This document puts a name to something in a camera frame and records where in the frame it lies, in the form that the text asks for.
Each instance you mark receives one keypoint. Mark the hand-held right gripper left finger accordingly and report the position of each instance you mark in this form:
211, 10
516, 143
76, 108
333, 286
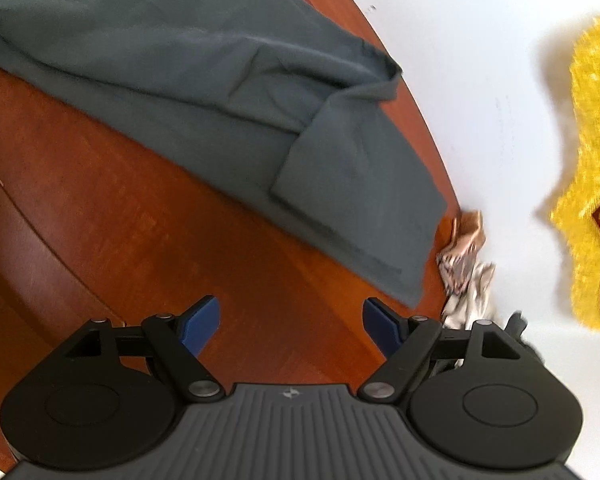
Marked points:
200, 325

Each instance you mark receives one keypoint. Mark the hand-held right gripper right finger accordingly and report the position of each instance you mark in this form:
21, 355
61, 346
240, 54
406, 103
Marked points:
382, 327

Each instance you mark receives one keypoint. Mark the dark grey pants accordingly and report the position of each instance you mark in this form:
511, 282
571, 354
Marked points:
180, 60

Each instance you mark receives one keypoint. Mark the wooden table hatch cover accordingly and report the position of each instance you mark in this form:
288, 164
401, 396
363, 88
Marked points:
25, 310

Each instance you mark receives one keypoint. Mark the large red gold-fringed banner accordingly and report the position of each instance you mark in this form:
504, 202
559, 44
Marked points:
595, 135

